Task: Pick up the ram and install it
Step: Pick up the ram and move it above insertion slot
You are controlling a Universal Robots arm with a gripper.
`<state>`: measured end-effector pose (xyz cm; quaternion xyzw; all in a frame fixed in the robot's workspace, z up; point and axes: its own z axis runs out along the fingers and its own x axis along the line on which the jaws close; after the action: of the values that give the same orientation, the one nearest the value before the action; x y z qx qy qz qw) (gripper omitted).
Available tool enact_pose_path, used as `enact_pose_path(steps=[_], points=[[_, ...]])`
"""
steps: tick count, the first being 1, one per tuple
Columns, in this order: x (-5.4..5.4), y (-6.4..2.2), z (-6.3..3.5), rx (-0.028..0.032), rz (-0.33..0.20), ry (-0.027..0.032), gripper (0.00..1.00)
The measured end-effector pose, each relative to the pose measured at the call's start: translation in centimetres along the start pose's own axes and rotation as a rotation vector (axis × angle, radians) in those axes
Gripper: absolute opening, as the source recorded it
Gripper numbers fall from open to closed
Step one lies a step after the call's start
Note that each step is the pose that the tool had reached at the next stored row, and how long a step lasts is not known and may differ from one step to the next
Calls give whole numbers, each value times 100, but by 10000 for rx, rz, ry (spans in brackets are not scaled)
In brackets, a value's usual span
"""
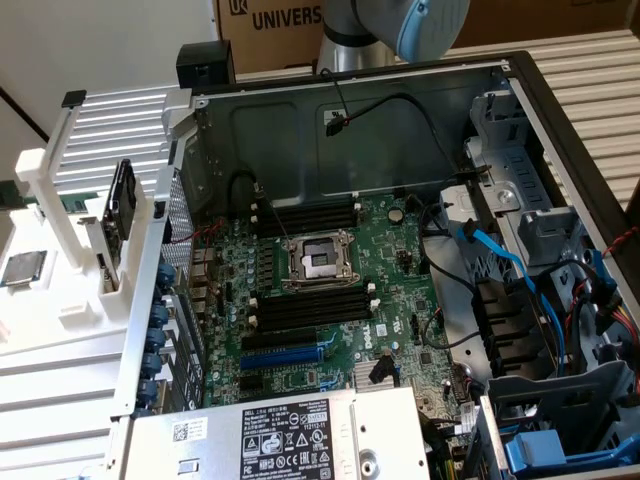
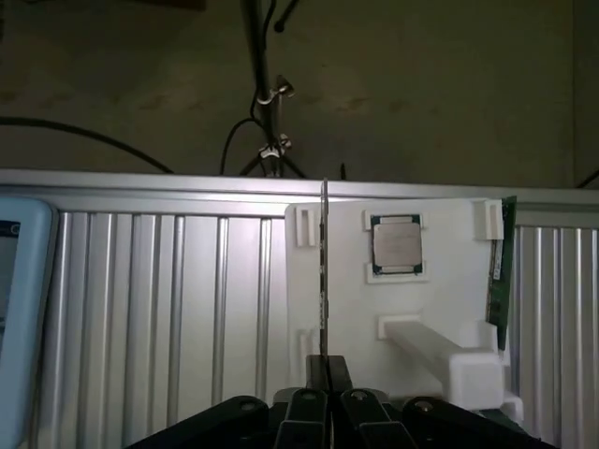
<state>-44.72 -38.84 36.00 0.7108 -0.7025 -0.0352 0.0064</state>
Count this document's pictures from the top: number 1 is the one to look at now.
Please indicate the silver CPU socket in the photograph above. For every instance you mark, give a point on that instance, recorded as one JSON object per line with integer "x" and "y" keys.
{"x": 300, "y": 262}

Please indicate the white parts rack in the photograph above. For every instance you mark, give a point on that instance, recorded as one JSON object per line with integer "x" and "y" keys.
{"x": 30, "y": 230}

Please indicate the black silver PC case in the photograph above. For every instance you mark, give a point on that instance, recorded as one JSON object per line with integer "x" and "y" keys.
{"x": 280, "y": 150}

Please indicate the green Dell motherboard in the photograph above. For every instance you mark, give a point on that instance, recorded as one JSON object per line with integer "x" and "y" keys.
{"x": 380, "y": 280}

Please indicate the black drive in fixture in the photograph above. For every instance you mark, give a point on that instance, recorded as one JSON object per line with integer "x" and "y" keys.
{"x": 122, "y": 200}

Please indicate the long black expansion slot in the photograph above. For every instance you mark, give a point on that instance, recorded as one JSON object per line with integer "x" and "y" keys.
{"x": 280, "y": 340}

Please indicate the black plastic box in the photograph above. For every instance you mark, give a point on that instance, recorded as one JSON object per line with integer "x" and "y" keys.
{"x": 205, "y": 65}

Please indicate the silver rear port block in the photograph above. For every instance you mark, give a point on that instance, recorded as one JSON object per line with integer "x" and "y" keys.
{"x": 203, "y": 255}
{"x": 200, "y": 292}
{"x": 202, "y": 273}
{"x": 200, "y": 311}

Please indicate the printed cardboard box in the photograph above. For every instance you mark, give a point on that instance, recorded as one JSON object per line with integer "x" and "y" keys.
{"x": 270, "y": 45}

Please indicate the silver finned heatsink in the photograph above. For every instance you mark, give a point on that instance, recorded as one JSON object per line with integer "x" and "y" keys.
{"x": 367, "y": 376}

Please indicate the blue plastic disk caddy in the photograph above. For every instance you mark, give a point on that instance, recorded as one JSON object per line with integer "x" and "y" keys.
{"x": 535, "y": 450}

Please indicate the grey plastic disk bay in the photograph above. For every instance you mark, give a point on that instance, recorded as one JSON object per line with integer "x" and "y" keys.
{"x": 560, "y": 400}

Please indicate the silver CPU chip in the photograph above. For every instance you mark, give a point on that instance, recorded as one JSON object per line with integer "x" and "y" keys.
{"x": 22, "y": 268}

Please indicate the black RAM slot white latch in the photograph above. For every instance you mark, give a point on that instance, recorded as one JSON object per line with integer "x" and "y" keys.
{"x": 310, "y": 226}
{"x": 315, "y": 304}
{"x": 310, "y": 212}
{"x": 315, "y": 321}

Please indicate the blue card retention clip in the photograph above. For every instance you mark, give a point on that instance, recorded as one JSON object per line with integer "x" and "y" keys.
{"x": 155, "y": 339}
{"x": 158, "y": 314}
{"x": 151, "y": 365}
{"x": 146, "y": 391}
{"x": 167, "y": 276}

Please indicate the silver power supply unit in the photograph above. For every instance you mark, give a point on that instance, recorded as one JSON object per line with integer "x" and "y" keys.
{"x": 220, "y": 440}

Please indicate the silver coin battery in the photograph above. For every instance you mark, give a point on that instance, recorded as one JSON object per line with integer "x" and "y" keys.
{"x": 397, "y": 215}

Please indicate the thin silver locking lever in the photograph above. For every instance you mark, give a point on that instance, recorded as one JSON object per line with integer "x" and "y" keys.
{"x": 274, "y": 214}

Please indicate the short black expansion slot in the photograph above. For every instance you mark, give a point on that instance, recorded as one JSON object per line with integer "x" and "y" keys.
{"x": 251, "y": 383}

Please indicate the green RAM stick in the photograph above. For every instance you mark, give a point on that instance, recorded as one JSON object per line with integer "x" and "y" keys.
{"x": 10, "y": 195}
{"x": 82, "y": 202}

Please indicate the blue expansion slot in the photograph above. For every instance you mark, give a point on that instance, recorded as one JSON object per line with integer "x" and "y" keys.
{"x": 280, "y": 357}

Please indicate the silver metal disk bay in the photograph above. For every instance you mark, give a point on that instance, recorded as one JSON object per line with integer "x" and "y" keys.
{"x": 500, "y": 165}

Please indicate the plain brown cardboard box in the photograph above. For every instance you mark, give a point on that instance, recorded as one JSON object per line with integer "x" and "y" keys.
{"x": 550, "y": 20}

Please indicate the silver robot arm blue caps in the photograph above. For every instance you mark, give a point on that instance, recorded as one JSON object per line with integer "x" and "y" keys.
{"x": 350, "y": 30}

